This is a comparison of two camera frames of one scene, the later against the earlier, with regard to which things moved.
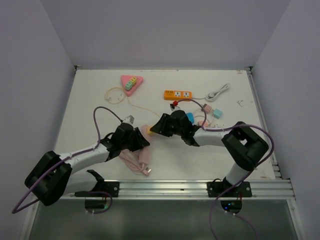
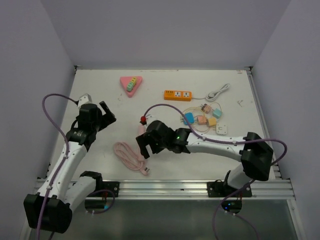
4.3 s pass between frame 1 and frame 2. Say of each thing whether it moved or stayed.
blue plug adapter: stayed
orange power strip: stayed
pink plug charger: stayed
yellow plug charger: moved
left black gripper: moved
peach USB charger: stayed
